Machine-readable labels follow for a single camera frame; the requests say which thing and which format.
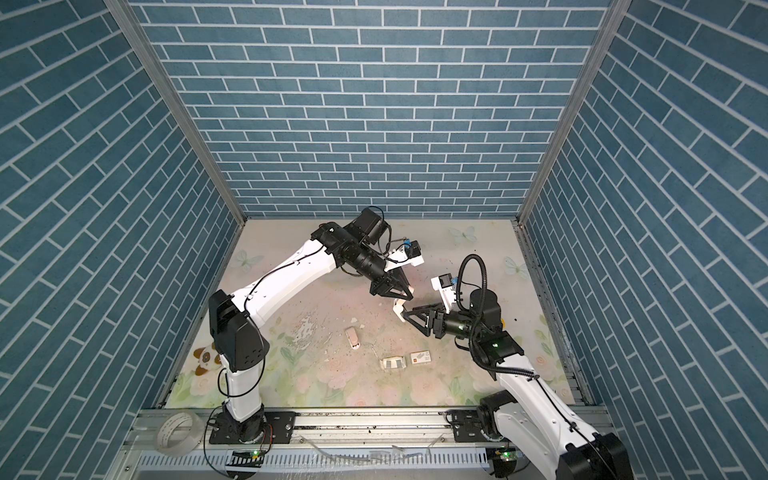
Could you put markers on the white staple box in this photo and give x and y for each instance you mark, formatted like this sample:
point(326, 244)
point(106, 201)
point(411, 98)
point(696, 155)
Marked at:
point(420, 357)

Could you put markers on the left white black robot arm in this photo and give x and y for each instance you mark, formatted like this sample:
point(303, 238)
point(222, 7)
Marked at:
point(235, 318)

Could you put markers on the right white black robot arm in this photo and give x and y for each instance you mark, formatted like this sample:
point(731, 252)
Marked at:
point(526, 411)

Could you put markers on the aluminium front rail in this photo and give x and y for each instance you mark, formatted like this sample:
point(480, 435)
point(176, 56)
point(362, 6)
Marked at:
point(360, 427)

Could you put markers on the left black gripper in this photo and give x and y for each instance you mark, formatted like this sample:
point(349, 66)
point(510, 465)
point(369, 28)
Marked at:
point(387, 280)

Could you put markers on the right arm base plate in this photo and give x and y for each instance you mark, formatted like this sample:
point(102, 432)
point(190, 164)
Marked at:
point(469, 426)

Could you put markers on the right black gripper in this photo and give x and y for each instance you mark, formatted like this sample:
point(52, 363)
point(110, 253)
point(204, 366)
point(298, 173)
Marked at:
point(421, 311)

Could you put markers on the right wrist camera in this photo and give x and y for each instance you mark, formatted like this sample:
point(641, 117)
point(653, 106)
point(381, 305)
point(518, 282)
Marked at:
point(444, 285)

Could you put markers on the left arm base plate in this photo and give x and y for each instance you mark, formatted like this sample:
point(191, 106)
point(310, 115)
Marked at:
point(269, 427)

